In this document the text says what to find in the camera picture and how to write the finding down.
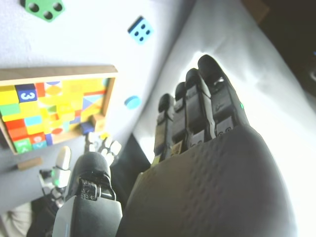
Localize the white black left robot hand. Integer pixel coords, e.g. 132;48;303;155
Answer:
51;54;301;237

